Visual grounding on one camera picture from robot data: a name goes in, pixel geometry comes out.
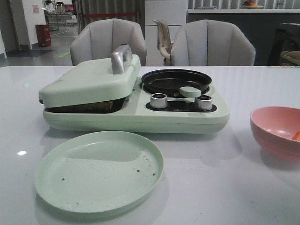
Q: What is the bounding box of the grey armchair left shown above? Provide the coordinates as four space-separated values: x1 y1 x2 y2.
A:
70 19 147 66

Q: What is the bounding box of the silver knob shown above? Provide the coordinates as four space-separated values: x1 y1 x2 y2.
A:
194 95 213 111
150 93 168 109

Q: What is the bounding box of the dark kitchen counter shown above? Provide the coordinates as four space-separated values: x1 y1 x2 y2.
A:
186 9 300 66

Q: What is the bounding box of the white office chair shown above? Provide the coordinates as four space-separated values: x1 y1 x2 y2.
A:
152 20 173 66

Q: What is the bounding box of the light green round plate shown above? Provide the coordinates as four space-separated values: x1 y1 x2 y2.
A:
35 131 164 215

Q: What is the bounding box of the red barrier belt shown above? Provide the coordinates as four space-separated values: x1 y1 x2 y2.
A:
83 12 138 18

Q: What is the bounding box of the pink bowl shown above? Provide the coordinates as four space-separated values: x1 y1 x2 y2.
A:
250 106 300 163

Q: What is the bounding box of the green breakfast maker base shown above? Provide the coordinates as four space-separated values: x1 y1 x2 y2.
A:
43 78 230 134

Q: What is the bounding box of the white refrigerator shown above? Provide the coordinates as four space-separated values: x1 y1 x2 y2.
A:
145 0 188 66

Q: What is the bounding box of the beige cloth item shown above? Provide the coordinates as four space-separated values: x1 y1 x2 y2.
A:
280 50 300 66

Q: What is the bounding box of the grey curtain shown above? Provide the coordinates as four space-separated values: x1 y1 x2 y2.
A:
75 0 145 30

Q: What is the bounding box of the fruit plate on counter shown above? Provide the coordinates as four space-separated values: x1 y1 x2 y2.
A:
242 0 264 9

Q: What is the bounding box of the red trash bin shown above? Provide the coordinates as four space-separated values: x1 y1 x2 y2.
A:
35 24 51 47

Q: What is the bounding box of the grey armchair right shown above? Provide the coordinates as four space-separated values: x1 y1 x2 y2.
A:
171 20 256 66

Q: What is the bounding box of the silver right knob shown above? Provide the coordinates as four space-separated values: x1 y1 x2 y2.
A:
194 95 213 111

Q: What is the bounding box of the silver left knob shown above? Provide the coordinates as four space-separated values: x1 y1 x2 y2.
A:
150 93 168 109

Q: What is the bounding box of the black round frying pan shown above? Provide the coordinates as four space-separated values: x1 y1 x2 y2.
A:
142 69 212 98

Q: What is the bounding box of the green breakfast maker lid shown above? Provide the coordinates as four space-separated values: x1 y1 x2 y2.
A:
39 54 141 108

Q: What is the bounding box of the grey armchair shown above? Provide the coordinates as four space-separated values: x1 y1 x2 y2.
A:
171 20 256 66
70 19 147 66

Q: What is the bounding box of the shrimp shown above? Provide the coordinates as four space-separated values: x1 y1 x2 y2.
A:
292 131 300 141

